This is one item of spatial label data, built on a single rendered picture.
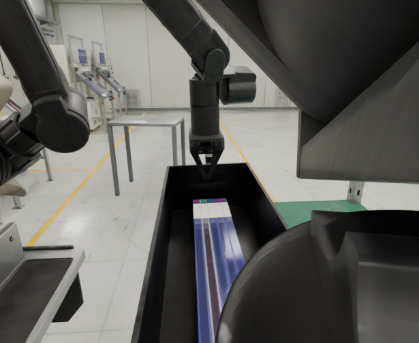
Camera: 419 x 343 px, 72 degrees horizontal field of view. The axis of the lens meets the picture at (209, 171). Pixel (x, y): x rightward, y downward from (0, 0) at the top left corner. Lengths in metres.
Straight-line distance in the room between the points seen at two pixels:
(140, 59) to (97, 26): 1.43
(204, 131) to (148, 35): 8.97
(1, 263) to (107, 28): 9.34
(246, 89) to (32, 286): 0.47
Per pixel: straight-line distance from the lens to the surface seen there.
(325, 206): 0.88
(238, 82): 0.58
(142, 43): 9.50
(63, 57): 6.75
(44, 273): 0.50
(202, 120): 0.56
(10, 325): 0.44
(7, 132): 0.57
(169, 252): 0.51
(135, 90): 9.55
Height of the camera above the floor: 1.32
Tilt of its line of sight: 20 degrees down
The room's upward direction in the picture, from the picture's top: straight up
